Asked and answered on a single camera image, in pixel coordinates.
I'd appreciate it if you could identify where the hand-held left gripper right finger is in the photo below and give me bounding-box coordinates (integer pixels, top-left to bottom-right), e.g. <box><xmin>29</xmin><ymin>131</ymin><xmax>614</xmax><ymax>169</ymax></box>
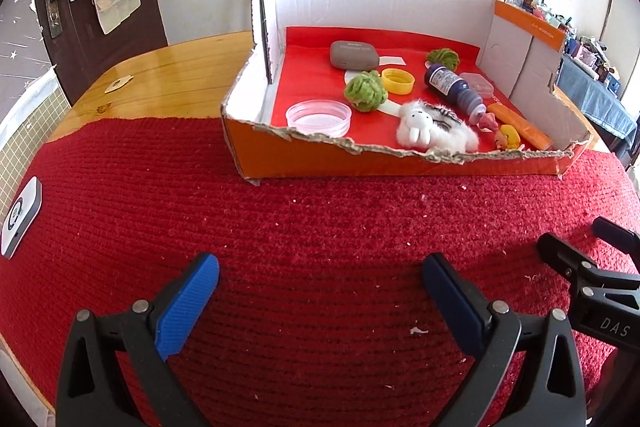
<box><xmin>421</xmin><ymin>253</ymin><xmax>587</xmax><ymax>427</ymax></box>

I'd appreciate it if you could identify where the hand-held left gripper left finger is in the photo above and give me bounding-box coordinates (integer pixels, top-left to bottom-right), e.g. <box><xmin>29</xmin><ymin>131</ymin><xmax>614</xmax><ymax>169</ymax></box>
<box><xmin>55</xmin><ymin>253</ymin><xmax>221</xmax><ymax>427</ymax></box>

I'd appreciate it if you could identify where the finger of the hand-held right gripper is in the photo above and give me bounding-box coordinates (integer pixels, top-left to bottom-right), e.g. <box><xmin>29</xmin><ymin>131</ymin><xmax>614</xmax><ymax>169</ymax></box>
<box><xmin>594</xmin><ymin>216</ymin><xmax>640</xmax><ymax>259</ymax></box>
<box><xmin>537</xmin><ymin>232</ymin><xmax>640</xmax><ymax>297</ymax></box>

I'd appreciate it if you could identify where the yellow figurine toy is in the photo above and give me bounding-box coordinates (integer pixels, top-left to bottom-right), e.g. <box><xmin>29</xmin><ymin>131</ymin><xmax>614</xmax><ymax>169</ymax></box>
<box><xmin>494</xmin><ymin>124</ymin><xmax>526</xmax><ymax>151</ymax></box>

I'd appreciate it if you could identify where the orange block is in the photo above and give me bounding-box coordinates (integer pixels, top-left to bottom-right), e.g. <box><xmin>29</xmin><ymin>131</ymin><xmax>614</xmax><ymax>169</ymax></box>
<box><xmin>486</xmin><ymin>103</ymin><xmax>553</xmax><ymax>151</ymax></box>

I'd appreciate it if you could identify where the orange cardboard box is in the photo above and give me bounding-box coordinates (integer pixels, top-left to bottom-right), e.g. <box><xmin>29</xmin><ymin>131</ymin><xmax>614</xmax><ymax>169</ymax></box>
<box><xmin>221</xmin><ymin>0</ymin><xmax>593</xmax><ymax>186</ymax></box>

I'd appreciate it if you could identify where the white plush bunny keychain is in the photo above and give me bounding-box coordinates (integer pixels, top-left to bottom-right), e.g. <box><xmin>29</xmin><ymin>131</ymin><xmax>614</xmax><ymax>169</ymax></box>
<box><xmin>395</xmin><ymin>101</ymin><xmax>481</xmax><ymax>154</ymax></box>

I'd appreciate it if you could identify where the small clear plastic box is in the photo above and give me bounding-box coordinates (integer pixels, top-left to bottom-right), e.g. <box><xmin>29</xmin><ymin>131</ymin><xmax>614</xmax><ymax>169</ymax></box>
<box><xmin>457</xmin><ymin>72</ymin><xmax>493</xmax><ymax>98</ymax></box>

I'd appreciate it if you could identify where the dark blue bottle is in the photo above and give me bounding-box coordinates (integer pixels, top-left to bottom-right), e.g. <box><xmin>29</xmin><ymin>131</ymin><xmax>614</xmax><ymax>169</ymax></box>
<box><xmin>424</xmin><ymin>63</ymin><xmax>487</xmax><ymax>125</ymax></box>

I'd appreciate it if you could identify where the yellow bottle cap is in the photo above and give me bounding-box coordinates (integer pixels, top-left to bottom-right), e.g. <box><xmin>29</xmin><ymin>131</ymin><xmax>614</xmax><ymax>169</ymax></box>
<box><xmin>381</xmin><ymin>69</ymin><xmax>416</xmax><ymax>94</ymax></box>

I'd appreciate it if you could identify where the clear plastic round dish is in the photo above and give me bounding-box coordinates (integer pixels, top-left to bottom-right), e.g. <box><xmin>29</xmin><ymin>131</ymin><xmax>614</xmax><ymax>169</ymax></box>
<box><xmin>285</xmin><ymin>99</ymin><xmax>352</xmax><ymax>138</ymax></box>

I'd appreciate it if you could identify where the green fuzzy ball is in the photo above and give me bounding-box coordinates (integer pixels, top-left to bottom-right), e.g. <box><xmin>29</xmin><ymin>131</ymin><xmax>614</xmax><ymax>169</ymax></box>
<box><xmin>426</xmin><ymin>48</ymin><xmax>461</xmax><ymax>72</ymax></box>
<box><xmin>343</xmin><ymin>69</ymin><xmax>390</xmax><ymax>112</ymax></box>

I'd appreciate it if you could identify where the grey-brown rounded case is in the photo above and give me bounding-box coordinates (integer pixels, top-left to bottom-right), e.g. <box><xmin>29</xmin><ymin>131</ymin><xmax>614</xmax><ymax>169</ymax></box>
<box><xmin>329</xmin><ymin>39</ymin><xmax>379</xmax><ymax>70</ymax></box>

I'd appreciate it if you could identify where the red knitted mat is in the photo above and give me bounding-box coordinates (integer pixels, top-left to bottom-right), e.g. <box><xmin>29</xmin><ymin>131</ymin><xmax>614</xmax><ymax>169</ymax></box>
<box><xmin>0</xmin><ymin>117</ymin><xmax>640</xmax><ymax>427</ymax></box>

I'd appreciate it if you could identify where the dark cloth-covered side table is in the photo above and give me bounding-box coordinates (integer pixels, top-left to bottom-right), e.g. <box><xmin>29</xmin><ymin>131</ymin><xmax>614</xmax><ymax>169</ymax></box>
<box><xmin>555</xmin><ymin>52</ymin><xmax>638</xmax><ymax>140</ymax></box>

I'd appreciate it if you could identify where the white rectangular device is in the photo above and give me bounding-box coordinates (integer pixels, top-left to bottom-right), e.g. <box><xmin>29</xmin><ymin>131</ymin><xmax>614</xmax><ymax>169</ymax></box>
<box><xmin>0</xmin><ymin>176</ymin><xmax>44</xmax><ymax>258</ymax></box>

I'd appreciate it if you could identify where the row of cosmetic bottles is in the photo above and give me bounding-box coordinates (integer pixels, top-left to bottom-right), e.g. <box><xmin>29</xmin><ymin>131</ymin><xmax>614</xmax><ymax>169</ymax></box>
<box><xmin>500</xmin><ymin>0</ymin><xmax>621</xmax><ymax>82</ymax></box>

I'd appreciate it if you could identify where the beige hanging organizer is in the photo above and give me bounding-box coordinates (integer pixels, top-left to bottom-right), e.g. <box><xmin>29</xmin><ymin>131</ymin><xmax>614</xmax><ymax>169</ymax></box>
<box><xmin>92</xmin><ymin>0</ymin><xmax>142</xmax><ymax>35</ymax></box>

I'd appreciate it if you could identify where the metal door handle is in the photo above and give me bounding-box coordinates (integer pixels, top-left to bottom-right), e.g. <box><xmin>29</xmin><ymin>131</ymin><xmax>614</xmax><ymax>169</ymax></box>
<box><xmin>43</xmin><ymin>0</ymin><xmax>76</xmax><ymax>38</ymax></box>

